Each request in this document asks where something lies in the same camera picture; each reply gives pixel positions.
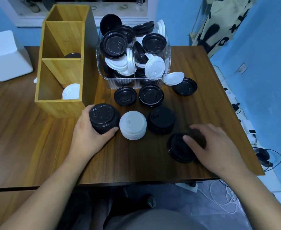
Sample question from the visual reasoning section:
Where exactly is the person's left hand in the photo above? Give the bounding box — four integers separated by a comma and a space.
68, 104, 119, 163

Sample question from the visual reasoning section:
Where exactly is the person's right hand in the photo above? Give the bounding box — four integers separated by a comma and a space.
183, 124, 249, 180

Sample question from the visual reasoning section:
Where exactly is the wooden three-compartment organizer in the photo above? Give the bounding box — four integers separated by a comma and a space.
34, 4, 99, 119

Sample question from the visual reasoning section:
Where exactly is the white domed cup lid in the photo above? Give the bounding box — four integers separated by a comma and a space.
119, 111, 147, 141

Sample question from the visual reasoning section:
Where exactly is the short stack of black lids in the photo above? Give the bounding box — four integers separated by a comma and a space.
148, 106, 176, 128

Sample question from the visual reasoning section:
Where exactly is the pile of black and white cup lids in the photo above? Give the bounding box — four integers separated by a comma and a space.
96, 13, 198, 108

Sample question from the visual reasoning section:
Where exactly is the person's left forearm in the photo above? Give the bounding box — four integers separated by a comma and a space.
0, 153, 93, 230

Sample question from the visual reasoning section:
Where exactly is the white foam box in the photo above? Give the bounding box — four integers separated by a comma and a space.
0, 30, 33, 82

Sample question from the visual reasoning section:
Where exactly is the white power adapter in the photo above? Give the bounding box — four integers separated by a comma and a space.
175, 182, 198, 193

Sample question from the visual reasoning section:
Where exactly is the dark shoe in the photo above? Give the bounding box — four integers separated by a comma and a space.
146, 194, 156, 209

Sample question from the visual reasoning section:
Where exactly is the grey shirt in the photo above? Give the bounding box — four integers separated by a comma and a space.
103, 209, 208, 230

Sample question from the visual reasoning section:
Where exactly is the clear plastic container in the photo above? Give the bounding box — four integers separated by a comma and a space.
96, 21, 171, 89

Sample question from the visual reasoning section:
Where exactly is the cream tote bag black print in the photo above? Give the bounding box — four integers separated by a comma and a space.
191, 0, 258, 58

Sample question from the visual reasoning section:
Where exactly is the small potted plant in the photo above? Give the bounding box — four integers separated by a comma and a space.
18, 0, 41, 13

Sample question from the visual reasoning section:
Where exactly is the black wired device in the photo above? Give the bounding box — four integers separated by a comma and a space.
253, 147, 281, 172

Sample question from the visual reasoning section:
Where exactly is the white cable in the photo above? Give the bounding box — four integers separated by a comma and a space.
198, 179, 241, 215

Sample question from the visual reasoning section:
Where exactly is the white wall socket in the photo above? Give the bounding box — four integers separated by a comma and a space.
236, 63, 248, 74

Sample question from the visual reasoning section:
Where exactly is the white window frame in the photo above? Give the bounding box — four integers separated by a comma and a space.
0, 0, 159, 28

